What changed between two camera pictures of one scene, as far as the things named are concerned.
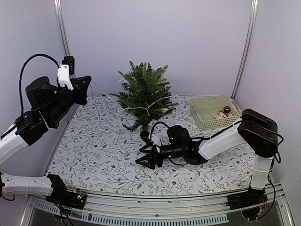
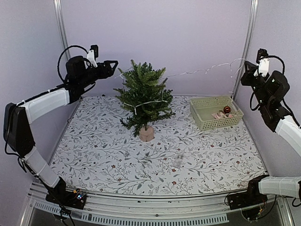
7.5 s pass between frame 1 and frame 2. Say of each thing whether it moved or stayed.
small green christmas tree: stayed
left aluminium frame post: stayed
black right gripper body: moved
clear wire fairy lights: moved
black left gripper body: moved
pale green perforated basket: stayed
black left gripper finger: moved
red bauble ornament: stayed
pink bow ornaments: stayed
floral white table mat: stayed
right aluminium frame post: stayed
